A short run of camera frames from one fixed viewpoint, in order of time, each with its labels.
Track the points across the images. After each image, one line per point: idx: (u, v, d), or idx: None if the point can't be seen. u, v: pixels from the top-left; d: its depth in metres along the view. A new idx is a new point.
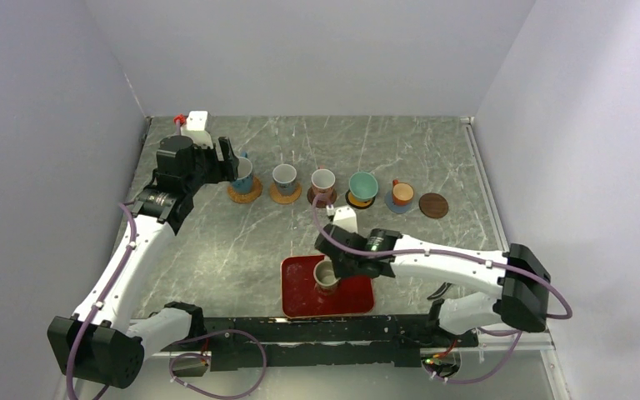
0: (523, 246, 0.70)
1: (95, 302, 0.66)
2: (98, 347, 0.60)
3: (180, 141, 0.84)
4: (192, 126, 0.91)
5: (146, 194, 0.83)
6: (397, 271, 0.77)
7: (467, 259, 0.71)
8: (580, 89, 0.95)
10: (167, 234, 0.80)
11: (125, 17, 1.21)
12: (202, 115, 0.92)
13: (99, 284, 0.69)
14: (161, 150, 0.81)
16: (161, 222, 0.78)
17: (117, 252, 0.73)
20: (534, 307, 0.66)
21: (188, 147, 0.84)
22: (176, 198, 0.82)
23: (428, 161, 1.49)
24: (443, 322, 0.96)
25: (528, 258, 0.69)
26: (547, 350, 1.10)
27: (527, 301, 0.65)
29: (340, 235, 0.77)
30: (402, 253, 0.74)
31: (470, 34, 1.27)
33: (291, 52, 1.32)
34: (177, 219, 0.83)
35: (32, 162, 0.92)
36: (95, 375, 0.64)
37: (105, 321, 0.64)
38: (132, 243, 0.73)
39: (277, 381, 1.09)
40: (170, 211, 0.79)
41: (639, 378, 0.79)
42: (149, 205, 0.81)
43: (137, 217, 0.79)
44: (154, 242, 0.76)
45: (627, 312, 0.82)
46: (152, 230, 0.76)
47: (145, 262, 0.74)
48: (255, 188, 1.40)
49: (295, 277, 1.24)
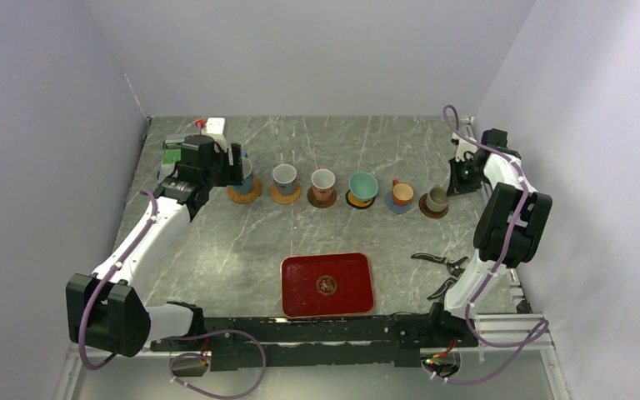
0: (551, 201, 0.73)
1: (114, 262, 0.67)
2: (112, 305, 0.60)
3: (202, 138, 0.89)
4: (212, 130, 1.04)
5: (166, 182, 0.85)
6: (487, 172, 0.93)
7: (517, 173, 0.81)
8: (577, 88, 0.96)
10: (182, 217, 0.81)
11: (124, 17, 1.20)
12: (220, 120, 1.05)
13: (119, 247, 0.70)
14: (185, 144, 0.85)
16: (180, 204, 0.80)
17: (137, 224, 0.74)
20: (496, 212, 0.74)
21: (210, 141, 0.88)
22: (195, 187, 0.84)
23: (428, 161, 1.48)
24: (448, 297, 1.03)
25: (542, 211, 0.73)
26: (547, 350, 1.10)
27: (500, 200, 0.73)
29: (495, 137, 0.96)
30: (494, 152, 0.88)
31: (470, 34, 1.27)
33: (291, 51, 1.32)
34: (193, 207, 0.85)
35: (30, 162, 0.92)
36: (104, 341, 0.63)
37: (122, 280, 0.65)
38: (152, 217, 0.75)
39: (277, 382, 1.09)
40: (187, 196, 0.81)
41: (639, 377, 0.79)
42: (171, 191, 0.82)
43: (157, 199, 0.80)
44: (172, 220, 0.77)
45: (624, 310, 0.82)
46: (172, 209, 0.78)
47: (162, 237, 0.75)
48: (255, 188, 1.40)
49: (295, 277, 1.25)
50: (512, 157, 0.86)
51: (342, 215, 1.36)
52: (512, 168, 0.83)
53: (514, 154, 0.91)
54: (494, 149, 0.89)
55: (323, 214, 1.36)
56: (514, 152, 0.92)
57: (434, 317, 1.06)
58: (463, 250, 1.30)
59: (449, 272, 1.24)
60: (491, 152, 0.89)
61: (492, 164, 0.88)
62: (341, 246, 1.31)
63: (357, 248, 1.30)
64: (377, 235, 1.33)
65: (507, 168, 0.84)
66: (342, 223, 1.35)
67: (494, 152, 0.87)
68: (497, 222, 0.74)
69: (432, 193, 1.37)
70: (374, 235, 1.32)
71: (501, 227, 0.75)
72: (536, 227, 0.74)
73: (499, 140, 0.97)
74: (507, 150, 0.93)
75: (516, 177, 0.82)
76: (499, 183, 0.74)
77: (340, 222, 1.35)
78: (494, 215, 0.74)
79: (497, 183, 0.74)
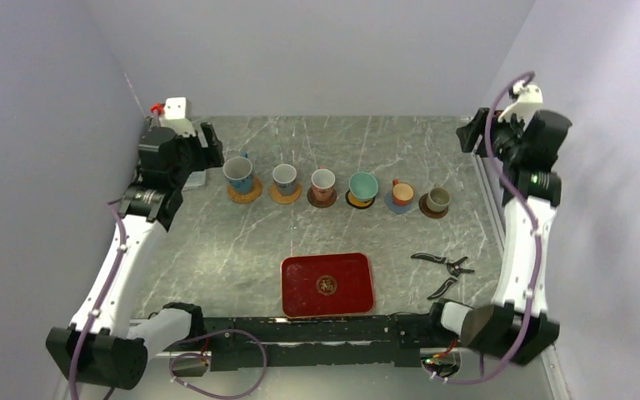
0: (557, 337, 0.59)
1: (91, 310, 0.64)
2: (100, 354, 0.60)
3: (163, 133, 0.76)
4: (171, 115, 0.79)
5: (132, 192, 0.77)
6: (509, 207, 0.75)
7: (532, 273, 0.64)
8: (577, 89, 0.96)
10: (159, 232, 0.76)
11: (124, 17, 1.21)
12: (180, 102, 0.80)
13: (93, 290, 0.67)
14: (142, 145, 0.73)
16: (151, 222, 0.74)
17: (107, 256, 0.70)
20: (484, 339, 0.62)
21: (172, 137, 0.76)
22: (164, 194, 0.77)
23: (428, 161, 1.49)
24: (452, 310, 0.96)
25: (542, 342, 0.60)
26: (547, 350, 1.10)
27: (490, 332, 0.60)
29: (544, 138, 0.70)
30: (524, 209, 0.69)
31: (471, 33, 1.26)
33: (292, 52, 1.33)
34: (167, 217, 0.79)
35: (32, 162, 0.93)
36: (101, 380, 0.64)
37: (104, 328, 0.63)
38: (122, 247, 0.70)
39: (277, 381, 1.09)
40: (158, 209, 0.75)
41: None
42: (138, 203, 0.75)
43: (124, 220, 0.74)
44: (145, 242, 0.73)
45: (624, 311, 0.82)
46: (142, 231, 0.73)
47: (141, 260, 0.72)
48: (255, 188, 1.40)
49: (295, 277, 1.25)
50: (540, 225, 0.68)
51: (342, 215, 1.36)
52: (532, 253, 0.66)
53: (552, 191, 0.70)
54: (521, 197, 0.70)
55: (323, 214, 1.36)
56: (556, 180, 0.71)
57: (434, 317, 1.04)
58: (463, 250, 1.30)
59: (449, 272, 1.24)
60: (521, 208, 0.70)
61: (516, 223, 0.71)
62: (341, 246, 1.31)
63: (357, 248, 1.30)
64: (377, 235, 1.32)
65: (524, 257, 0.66)
66: (342, 223, 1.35)
67: (521, 207, 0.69)
68: (483, 345, 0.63)
69: (432, 192, 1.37)
70: (374, 235, 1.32)
71: (489, 347, 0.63)
72: (530, 352, 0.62)
73: (547, 145, 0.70)
74: (551, 169, 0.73)
75: (530, 274, 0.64)
76: (495, 312, 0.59)
77: (340, 222, 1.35)
78: (484, 334, 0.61)
79: (492, 312, 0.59)
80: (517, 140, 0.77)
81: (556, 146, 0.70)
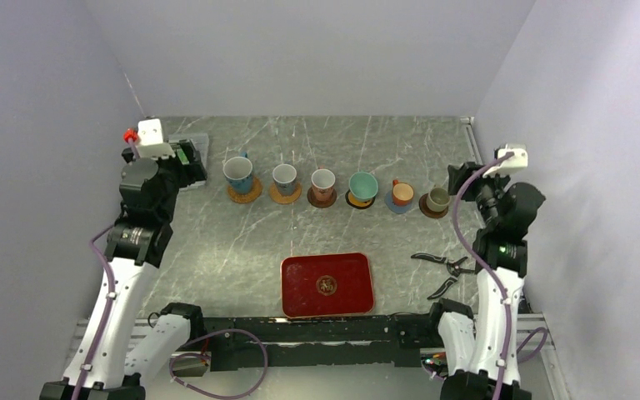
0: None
1: (83, 364, 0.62)
2: None
3: (144, 167, 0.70)
4: (147, 141, 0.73)
5: (117, 230, 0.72)
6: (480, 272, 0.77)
7: (502, 342, 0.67)
8: (577, 91, 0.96)
10: (149, 272, 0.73)
11: (124, 17, 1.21)
12: (156, 125, 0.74)
13: (85, 341, 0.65)
14: (124, 185, 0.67)
16: (139, 264, 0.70)
17: (97, 304, 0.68)
20: None
21: (156, 172, 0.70)
22: (152, 232, 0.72)
23: (428, 161, 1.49)
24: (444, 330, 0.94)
25: None
26: (547, 350, 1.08)
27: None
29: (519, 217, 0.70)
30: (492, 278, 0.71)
31: (470, 34, 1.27)
33: (291, 52, 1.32)
34: (157, 253, 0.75)
35: (32, 162, 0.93)
36: None
37: (97, 382, 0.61)
38: (112, 296, 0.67)
39: (277, 381, 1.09)
40: (147, 249, 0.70)
41: (639, 379, 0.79)
42: (126, 246, 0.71)
43: (112, 263, 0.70)
44: (135, 288, 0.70)
45: (623, 312, 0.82)
46: (131, 276, 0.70)
47: (132, 305, 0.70)
48: (255, 188, 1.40)
49: (295, 277, 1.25)
50: (509, 295, 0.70)
51: (342, 215, 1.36)
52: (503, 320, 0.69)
53: (519, 263, 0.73)
54: (491, 268, 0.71)
55: (323, 214, 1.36)
56: (523, 251, 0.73)
57: (434, 317, 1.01)
58: (463, 250, 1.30)
59: (449, 272, 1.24)
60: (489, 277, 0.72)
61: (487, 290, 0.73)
62: (341, 245, 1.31)
63: (357, 248, 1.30)
64: (377, 235, 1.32)
65: (496, 326, 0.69)
66: (342, 223, 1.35)
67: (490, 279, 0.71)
68: None
69: (432, 192, 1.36)
70: (374, 235, 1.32)
71: None
72: None
73: (519, 222, 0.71)
74: (522, 242, 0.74)
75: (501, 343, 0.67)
76: (468, 384, 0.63)
77: (340, 222, 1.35)
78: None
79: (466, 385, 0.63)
80: (498, 200, 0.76)
81: (527, 224, 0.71)
